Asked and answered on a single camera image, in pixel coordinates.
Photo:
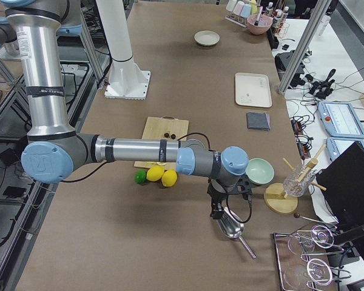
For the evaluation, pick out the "bottle rack with bottles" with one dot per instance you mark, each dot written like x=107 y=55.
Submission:
x=278 y=12

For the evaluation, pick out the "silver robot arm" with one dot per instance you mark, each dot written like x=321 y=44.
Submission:
x=55 y=149
x=8 y=37

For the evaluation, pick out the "blue teach pendant lower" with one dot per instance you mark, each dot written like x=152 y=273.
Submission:
x=336 y=146

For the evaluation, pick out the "wooden cup stand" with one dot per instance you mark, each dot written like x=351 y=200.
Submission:
x=276 y=198

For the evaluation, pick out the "green lime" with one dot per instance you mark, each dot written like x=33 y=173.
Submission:
x=140 y=176

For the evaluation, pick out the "white cup rack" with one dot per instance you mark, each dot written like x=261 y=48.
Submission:
x=239 y=11

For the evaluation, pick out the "white pedestal column base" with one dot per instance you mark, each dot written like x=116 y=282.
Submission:
x=126 y=80

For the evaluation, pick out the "aluminium frame post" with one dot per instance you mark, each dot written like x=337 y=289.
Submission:
x=311 y=28

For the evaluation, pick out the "cream round plate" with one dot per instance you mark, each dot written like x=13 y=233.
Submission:
x=206 y=38

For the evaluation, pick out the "black monitor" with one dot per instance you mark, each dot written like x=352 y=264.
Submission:
x=344 y=182

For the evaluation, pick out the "clear glass cup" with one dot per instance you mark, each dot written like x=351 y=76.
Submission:
x=298 y=181

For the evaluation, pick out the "black wire glass rack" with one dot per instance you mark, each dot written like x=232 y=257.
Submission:
x=302 y=259

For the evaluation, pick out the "metal scoop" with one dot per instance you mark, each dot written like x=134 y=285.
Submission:
x=234 y=229

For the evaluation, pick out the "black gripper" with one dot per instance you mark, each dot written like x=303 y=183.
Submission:
x=216 y=193

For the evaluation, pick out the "grey folded cloth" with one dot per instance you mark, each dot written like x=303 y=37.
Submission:
x=258 y=121

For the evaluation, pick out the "blue teach pendant upper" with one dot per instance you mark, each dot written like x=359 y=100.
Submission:
x=340 y=120

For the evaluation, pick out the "cream rectangular tray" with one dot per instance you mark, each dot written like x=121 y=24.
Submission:
x=252 y=90

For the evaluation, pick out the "mint green bowl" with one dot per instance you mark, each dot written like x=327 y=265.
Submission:
x=260 y=171

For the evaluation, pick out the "wooden cutting board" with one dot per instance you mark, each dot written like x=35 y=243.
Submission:
x=155 y=128

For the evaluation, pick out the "yellow lemon outer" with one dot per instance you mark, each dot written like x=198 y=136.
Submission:
x=169 y=178

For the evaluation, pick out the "blue teach pendant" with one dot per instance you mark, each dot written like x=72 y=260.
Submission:
x=340 y=120
x=336 y=146

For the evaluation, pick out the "pink bowl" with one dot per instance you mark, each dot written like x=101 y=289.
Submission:
x=264 y=24

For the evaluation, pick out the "yellow lemon near lime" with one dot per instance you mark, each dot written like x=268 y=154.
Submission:
x=155 y=173

